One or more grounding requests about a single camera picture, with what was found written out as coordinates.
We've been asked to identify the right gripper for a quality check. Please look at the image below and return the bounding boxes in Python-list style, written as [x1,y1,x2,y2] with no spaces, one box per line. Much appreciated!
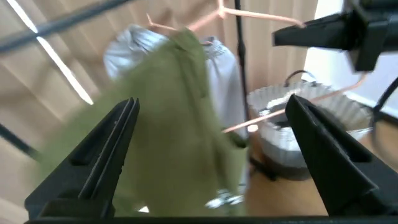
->
[272,0,398,73]

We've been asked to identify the black cable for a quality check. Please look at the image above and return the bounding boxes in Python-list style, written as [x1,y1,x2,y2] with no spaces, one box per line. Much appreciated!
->
[369,77,398,156]

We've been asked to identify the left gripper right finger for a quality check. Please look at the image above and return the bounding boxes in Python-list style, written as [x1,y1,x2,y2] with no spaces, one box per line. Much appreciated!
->
[285,93,398,217]

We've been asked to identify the pink clothes hanger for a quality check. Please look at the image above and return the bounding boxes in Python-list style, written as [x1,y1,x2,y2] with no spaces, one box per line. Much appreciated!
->
[188,0,370,134]
[146,12,215,46]

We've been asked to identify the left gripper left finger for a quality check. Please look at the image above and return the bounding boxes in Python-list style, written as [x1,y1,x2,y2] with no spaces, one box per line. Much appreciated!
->
[24,97,141,218]

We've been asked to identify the white laundry basket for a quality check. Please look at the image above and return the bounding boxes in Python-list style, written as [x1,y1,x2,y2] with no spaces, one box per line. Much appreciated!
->
[247,70,373,182]

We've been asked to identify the green garment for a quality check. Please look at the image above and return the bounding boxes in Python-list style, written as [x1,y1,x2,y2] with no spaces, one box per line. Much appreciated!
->
[35,27,249,218]

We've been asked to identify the pale grey shorts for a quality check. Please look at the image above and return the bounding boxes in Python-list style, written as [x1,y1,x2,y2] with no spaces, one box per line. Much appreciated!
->
[103,24,249,141]

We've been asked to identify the black clothes rack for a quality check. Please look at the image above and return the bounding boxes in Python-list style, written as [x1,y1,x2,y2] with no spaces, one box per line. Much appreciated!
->
[0,0,279,182]

